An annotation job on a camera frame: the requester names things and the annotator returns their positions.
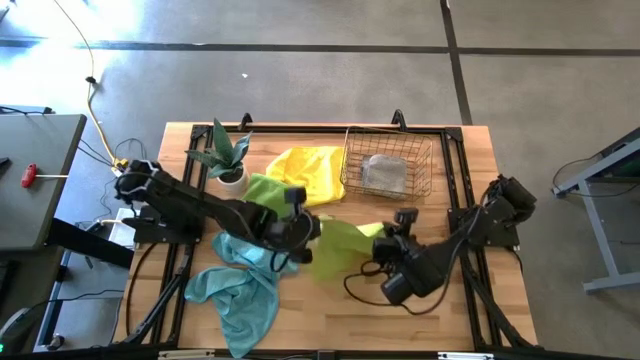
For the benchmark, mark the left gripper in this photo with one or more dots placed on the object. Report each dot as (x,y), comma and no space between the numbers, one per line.
(295,232)

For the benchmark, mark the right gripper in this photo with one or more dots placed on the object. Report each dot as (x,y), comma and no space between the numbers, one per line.
(395,250)

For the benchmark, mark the lime green microfiber towel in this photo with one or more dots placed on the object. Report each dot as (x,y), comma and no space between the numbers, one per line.
(340,245)

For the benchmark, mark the blue microfiber towel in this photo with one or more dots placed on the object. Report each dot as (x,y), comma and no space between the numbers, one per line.
(235,252)

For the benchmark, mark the grey microfiber towel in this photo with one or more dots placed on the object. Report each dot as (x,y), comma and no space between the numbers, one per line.
(384,174)

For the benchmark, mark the teal microfiber towel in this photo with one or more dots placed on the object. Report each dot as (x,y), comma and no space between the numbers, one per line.
(245,305)

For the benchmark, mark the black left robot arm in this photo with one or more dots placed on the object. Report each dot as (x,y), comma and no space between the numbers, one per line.
(200,205)

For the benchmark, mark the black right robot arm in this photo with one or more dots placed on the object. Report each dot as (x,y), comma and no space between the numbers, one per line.
(465,235)

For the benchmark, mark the dark green microfiber towel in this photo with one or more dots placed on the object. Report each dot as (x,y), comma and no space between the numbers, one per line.
(265,192)

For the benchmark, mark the yellow microfiber towel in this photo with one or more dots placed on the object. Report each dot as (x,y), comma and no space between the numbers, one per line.
(315,170)

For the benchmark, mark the white plant pot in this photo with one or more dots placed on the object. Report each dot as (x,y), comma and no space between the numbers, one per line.
(239,186)

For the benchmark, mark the green snake plant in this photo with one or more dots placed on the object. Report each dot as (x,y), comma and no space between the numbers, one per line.
(225,150)

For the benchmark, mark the white power box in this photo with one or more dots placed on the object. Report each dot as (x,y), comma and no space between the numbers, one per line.
(120,235)

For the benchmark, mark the grey metal table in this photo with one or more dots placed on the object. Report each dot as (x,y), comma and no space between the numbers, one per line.
(597,235)

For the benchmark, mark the black desk beam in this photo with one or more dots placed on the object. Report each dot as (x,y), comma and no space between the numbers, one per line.
(90,245)

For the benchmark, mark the grey desk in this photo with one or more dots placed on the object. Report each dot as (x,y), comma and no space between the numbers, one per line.
(35,210)

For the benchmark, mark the black aluminium rig frame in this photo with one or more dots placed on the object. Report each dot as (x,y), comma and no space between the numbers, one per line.
(300,128)

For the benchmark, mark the silver metal bracket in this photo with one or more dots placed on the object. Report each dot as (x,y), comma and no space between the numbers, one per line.
(465,356)
(185,354)

